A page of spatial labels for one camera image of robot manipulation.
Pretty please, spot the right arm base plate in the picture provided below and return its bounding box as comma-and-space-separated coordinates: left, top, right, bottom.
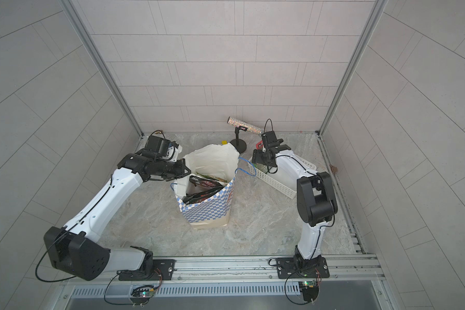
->
272, 255, 330, 279

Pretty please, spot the right circuit board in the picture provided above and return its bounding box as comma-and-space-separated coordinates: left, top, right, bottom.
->
298, 280, 320, 304

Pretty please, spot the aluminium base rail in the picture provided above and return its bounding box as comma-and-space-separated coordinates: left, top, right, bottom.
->
163, 254, 386, 285

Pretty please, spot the red condiment packet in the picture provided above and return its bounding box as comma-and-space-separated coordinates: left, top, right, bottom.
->
256, 141, 264, 151

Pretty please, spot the dark fish seasoning packet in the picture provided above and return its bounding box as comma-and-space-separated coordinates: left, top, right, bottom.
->
182, 174, 226, 204

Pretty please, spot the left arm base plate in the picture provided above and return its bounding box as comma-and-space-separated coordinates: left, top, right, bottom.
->
118, 259, 176, 282

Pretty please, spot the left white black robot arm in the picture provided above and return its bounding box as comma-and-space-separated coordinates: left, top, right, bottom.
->
43, 149, 191, 281

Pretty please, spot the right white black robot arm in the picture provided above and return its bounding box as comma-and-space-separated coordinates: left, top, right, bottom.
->
251, 130, 338, 271

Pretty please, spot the white perforated plastic basket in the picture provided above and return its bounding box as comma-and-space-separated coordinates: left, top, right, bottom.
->
249, 151, 317, 198

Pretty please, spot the left circuit board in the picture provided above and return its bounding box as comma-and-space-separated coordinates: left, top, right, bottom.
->
130, 285, 158, 304

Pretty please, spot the blue checkered paper bag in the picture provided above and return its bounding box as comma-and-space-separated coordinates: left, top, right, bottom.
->
171, 143, 241, 229

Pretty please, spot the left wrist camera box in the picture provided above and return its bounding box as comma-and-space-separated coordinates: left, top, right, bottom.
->
143, 136, 182, 161

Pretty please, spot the circuit board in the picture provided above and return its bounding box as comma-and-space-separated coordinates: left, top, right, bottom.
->
130, 285, 158, 304
298, 280, 320, 304

